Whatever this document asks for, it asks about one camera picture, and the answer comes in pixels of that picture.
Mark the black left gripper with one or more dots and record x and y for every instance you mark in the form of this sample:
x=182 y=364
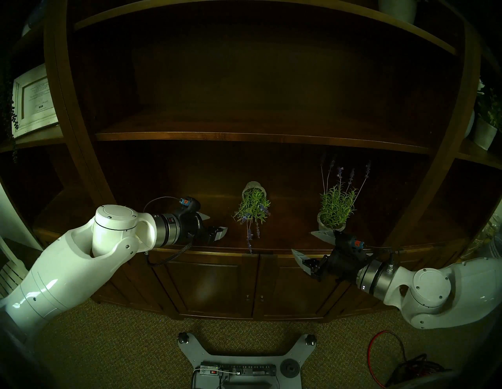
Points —
x=190 y=225

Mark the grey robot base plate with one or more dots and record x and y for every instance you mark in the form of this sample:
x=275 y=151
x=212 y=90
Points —
x=196 y=355

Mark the dark wooden bookcase cabinet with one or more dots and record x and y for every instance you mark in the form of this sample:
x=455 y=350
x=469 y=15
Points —
x=251 y=78

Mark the large white ceramic vase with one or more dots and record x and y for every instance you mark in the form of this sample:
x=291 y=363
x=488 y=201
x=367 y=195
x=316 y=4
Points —
x=398 y=9

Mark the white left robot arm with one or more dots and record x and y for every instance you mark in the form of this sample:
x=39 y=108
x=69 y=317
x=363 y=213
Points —
x=78 y=266

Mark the power strip with red switch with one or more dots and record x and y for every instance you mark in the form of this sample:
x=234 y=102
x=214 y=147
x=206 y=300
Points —
x=243 y=369

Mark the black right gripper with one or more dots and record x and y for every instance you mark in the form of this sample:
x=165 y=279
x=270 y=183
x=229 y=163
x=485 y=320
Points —
x=345 y=257

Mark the black star knob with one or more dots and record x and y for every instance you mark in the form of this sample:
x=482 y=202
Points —
x=184 y=338
x=311 y=339

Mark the fake lavender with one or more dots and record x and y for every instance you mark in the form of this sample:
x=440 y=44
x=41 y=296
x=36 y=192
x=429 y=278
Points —
x=337 y=206
x=253 y=204

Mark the green plant in white pot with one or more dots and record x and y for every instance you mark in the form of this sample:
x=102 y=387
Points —
x=483 y=133

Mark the white slatted chair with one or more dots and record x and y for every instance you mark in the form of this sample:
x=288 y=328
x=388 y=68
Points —
x=11 y=274

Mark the white framed certificate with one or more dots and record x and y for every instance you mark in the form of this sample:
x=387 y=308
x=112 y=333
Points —
x=35 y=98

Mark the dark hanging vine plant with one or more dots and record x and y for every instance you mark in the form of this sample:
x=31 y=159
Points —
x=11 y=113

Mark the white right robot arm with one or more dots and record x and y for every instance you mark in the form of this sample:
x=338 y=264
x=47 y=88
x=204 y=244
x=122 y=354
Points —
x=443 y=290

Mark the black round caster disc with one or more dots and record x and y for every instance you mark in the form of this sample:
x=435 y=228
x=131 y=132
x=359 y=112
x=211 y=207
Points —
x=290 y=367

